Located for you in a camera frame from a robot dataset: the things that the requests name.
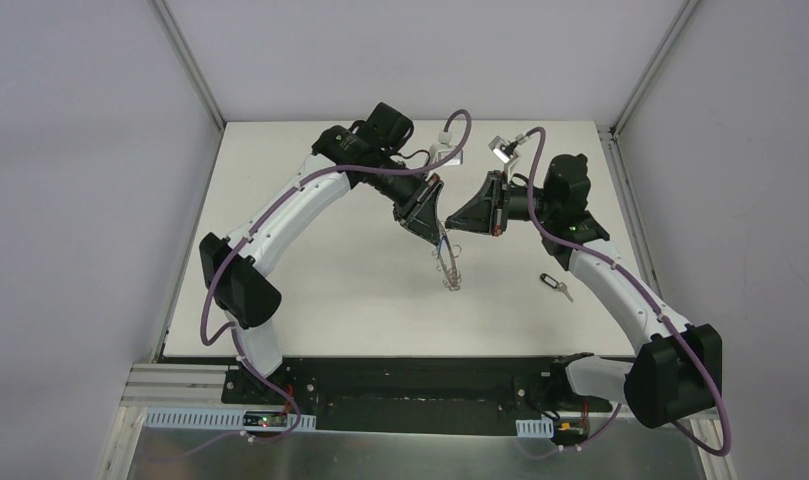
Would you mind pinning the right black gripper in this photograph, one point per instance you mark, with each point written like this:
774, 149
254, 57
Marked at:
498, 203

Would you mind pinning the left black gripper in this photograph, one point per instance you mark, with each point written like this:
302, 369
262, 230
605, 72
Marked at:
419, 201

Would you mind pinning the round metal keyring disc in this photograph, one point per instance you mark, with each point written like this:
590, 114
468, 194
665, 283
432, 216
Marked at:
447, 265

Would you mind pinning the key with black tag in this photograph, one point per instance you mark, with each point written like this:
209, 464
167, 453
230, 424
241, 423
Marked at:
556, 285

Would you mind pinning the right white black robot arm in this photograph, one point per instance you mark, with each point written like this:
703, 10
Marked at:
677, 369

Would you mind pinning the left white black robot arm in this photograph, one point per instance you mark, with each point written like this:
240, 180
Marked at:
236, 266

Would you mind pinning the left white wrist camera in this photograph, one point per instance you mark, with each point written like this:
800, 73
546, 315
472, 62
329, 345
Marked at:
446, 153

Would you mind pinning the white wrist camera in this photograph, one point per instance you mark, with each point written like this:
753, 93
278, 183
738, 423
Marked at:
446, 153
505, 150

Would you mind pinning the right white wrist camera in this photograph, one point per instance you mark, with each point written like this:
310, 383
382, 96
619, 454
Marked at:
505, 150

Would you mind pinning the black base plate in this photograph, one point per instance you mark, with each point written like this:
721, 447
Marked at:
425, 395

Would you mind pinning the right white cable duct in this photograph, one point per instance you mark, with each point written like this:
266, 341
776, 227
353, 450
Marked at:
535, 428

